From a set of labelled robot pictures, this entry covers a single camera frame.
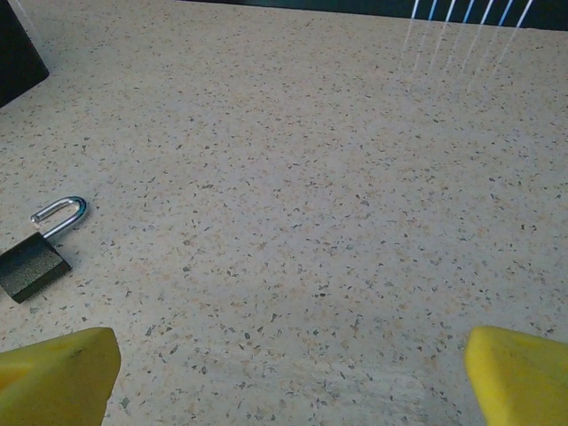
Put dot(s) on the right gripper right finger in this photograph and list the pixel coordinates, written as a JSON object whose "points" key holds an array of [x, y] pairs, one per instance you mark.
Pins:
{"points": [[523, 381]]}

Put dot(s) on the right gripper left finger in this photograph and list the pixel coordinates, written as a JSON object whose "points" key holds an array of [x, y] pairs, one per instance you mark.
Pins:
{"points": [[53, 381]]}

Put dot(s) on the black padlock silver shackle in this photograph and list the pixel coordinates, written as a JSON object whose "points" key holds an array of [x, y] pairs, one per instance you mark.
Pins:
{"points": [[31, 266]]}

